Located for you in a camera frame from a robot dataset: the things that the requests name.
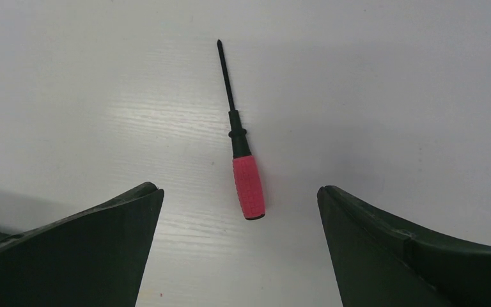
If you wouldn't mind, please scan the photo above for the red-handled black screwdriver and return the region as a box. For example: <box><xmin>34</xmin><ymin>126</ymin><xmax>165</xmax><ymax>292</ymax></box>
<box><xmin>217</xmin><ymin>40</ymin><xmax>266</xmax><ymax>221</ymax></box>

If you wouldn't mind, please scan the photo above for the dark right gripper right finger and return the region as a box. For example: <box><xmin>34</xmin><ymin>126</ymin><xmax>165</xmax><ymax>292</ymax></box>
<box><xmin>317</xmin><ymin>185</ymin><xmax>491</xmax><ymax>306</ymax></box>

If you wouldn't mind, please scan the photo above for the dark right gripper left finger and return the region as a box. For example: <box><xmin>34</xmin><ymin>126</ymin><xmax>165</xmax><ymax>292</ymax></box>
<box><xmin>0</xmin><ymin>182</ymin><xmax>164</xmax><ymax>306</ymax></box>

